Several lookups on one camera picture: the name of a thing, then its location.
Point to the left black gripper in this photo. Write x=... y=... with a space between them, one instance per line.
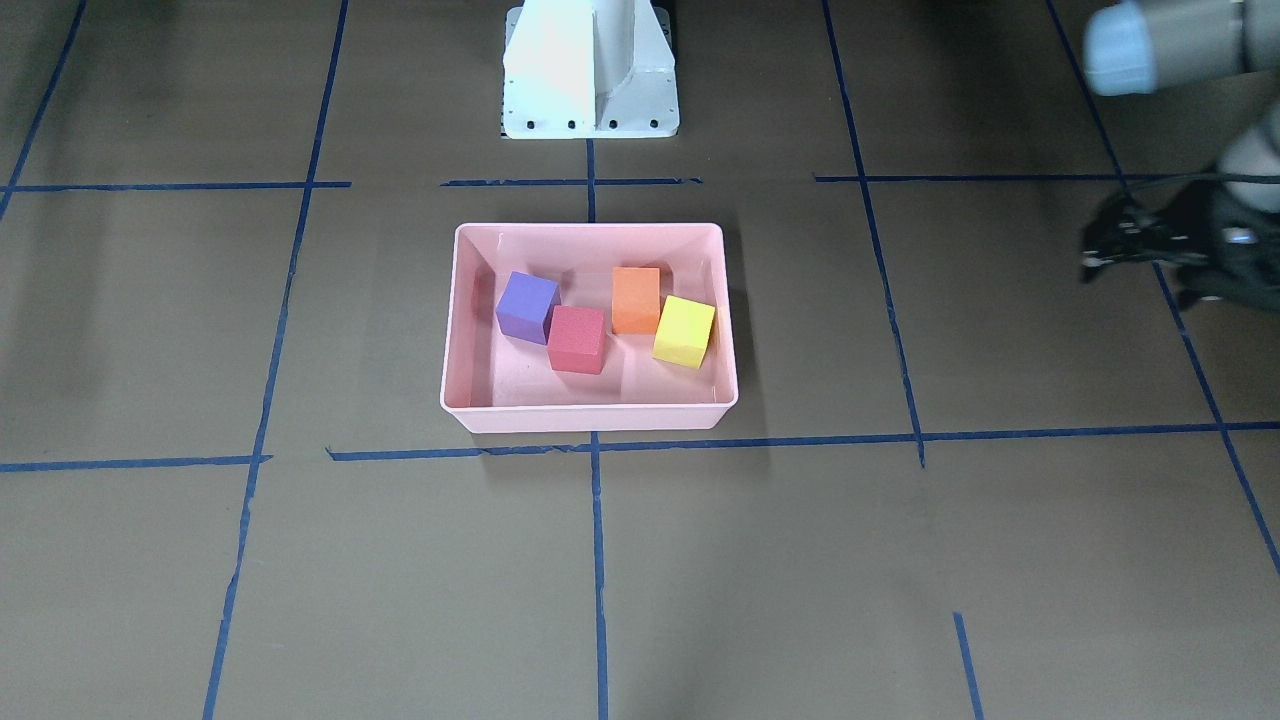
x=1186 y=243

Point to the yellow foam block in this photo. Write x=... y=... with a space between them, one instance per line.
x=683 y=333

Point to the orange foam block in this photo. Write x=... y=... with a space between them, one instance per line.
x=635 y=300

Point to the red foam block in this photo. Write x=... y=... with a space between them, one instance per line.
x=577 y=340

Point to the purple foam block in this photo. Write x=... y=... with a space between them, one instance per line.
x=526 y=306

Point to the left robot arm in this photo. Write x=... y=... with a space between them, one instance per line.
x=1141 y=47

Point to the pink plastic bin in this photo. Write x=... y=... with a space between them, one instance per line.
x=495 y=384

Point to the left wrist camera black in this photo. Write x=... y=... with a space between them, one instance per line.
x=1125 y=231

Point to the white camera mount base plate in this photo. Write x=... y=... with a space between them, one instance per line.
x=589 y=69

